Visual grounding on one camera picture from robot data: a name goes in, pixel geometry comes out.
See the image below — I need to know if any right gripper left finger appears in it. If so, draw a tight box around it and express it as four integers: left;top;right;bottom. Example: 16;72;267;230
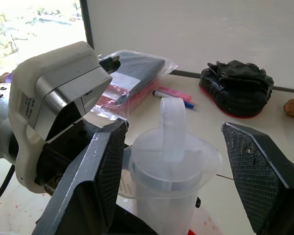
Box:
34;119;129;235

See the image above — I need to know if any pink highlighter marker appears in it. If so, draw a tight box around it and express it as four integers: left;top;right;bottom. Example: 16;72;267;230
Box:
157;86;193;102

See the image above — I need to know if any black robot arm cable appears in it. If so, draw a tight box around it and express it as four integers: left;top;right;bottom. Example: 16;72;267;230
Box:
0;165;16;209

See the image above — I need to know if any clear bag with dark contents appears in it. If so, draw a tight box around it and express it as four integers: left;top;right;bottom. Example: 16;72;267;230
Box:
90;50;178;121

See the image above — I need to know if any dark window frame post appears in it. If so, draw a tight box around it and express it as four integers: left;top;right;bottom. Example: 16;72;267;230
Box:
79;0;95;49

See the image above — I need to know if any black punch mitt red base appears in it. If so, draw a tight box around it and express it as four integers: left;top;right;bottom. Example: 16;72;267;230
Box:
198;60;275;119

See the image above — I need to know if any translucent plastic measuring jug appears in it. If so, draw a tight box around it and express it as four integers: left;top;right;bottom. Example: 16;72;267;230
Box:
122;96;222;235

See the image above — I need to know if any blue whiteboard marker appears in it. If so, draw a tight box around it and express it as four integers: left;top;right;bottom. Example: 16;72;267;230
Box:
152;90;196;110

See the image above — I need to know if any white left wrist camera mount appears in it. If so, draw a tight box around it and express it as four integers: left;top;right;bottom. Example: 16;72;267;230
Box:
8;41;113;194

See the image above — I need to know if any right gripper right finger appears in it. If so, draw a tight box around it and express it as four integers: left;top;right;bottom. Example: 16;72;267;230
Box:
221;122;294;235

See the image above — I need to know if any black camera cable connector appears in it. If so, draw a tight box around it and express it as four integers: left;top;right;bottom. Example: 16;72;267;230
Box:
98;55;122;74

